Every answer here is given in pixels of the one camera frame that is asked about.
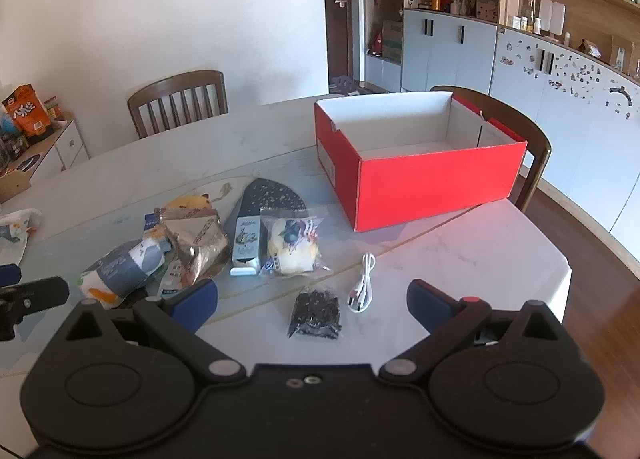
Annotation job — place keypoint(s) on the red toy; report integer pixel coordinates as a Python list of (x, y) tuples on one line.
[(375, 45)]

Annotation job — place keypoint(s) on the white marble desktop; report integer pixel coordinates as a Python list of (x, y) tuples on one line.
[(475, 259)]

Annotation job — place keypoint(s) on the red cardboard box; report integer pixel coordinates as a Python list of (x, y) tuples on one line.
[(425, 189)]

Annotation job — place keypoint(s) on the small teal carton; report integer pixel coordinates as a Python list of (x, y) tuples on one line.
[(246, 244)]

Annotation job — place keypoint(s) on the orange snack bag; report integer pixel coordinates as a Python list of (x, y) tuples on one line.
[(30, 111)]

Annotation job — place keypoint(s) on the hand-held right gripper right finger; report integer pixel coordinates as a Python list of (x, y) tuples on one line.
[(430, 301)]

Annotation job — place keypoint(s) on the white sideboard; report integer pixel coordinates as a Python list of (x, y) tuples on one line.
[(70, 144)]

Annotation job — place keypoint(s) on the white plastic bag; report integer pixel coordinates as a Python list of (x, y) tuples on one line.
[(15, 234)]

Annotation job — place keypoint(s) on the dark wooden door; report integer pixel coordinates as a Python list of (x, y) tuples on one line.
[(332, 39)]

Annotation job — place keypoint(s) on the black bag of screws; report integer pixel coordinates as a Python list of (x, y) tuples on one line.
[(315, 314)]

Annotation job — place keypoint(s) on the wooden curved-back chair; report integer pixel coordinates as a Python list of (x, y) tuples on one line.
[(535, 149)]

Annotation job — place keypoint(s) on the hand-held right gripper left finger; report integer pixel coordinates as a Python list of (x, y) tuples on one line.
[(192, 301)]

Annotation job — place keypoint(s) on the grey two-door cabinet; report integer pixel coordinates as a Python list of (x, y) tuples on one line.
[(445, 59)]

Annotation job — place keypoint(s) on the long white stickered cabinet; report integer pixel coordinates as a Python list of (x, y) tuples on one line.
[(560, 104)]

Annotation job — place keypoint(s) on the white containers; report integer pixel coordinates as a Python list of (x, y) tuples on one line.
[(552, 16)]

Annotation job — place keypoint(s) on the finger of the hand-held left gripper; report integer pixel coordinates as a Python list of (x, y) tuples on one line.
[(7, 274), (40, 291)]

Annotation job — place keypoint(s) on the yellow plush toy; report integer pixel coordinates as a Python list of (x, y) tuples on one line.
[(187, 201)]

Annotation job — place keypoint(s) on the brown foil snack packet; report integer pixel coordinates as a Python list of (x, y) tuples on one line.
[(200, 239)]

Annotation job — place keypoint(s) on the wooden slatted chair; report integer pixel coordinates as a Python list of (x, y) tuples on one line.
[(175, 81)]

